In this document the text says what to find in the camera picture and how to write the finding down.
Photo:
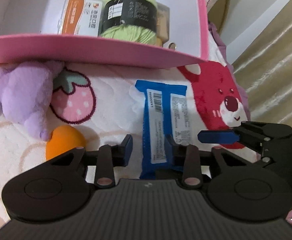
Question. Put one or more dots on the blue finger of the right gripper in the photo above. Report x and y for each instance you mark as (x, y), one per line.
(218, 136)

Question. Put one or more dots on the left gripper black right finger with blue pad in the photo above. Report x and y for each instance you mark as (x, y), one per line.
(237, 188)

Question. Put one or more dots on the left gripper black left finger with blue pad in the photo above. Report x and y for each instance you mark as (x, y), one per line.
(63, 185)

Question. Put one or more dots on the orange makeup sponge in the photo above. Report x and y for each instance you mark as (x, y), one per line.
(63, 139)

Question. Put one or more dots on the blue snack packet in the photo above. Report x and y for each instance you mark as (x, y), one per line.
(165, 113)

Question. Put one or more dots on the purple plush toy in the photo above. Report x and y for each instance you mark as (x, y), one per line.
(25, 94)

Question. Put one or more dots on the beige curtain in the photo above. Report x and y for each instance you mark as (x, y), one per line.
(264, 70)

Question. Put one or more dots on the tan small box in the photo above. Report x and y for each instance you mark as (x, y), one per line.
(163, 22)

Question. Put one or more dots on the green yarn ball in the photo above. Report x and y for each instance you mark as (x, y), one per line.
(130, 20)

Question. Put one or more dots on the orange white floss box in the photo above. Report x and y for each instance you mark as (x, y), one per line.
(81, 17)

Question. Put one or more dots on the pink cardboard box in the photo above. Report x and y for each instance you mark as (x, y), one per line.
(28, 31)

